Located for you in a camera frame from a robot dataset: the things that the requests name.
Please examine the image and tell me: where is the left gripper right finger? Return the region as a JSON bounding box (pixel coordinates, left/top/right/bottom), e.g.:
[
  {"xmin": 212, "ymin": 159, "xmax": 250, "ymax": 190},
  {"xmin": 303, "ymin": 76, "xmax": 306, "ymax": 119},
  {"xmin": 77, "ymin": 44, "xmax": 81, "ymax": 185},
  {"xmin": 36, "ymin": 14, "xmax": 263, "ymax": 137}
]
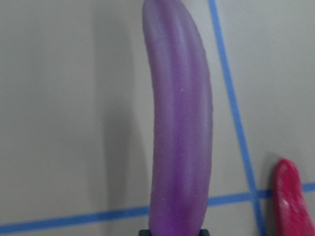
[{"xmin": 198, "ymin": 229, "xmax": 210, "ymax": 236}]

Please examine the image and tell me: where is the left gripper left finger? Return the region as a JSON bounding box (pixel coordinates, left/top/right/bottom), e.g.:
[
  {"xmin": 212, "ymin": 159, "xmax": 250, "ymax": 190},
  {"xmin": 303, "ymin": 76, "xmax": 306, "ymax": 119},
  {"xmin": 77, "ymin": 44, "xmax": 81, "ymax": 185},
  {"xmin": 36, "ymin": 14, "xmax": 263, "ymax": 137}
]
[{"xmin": 138, "ymin": 229, "xmax": 151, "ymax": 236}]

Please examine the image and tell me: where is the purple eggplant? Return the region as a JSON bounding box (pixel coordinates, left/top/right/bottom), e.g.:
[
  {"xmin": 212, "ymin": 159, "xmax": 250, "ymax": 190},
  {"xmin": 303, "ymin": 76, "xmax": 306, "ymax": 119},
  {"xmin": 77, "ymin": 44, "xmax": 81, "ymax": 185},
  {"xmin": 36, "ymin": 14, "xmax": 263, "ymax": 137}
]
[{"xmin": 142, "ymin": 0, "xmax": 213, "ymax": 236}]

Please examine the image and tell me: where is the red chili pepper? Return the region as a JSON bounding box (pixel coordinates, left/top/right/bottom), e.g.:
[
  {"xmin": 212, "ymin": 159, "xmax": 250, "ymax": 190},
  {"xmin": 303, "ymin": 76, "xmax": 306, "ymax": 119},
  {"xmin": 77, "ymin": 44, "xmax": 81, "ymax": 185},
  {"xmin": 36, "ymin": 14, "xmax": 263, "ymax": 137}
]
[{"xmin": 272, "ymin": 158, "xmax": 315, "ymax": 236}]

